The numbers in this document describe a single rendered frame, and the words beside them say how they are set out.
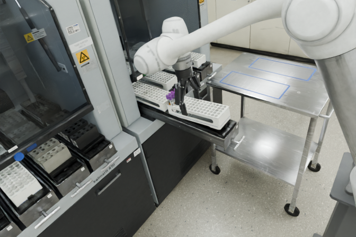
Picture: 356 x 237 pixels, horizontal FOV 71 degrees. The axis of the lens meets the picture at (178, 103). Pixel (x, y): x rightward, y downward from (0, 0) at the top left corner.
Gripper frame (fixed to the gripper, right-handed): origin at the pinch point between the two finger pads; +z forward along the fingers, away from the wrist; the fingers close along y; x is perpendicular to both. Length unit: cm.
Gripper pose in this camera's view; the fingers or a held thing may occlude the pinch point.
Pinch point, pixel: (190, 105)
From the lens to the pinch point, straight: 120.3
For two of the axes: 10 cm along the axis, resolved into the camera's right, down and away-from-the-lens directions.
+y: 6.1, -5.2, 5.9
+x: -7.6, -2.0, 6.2
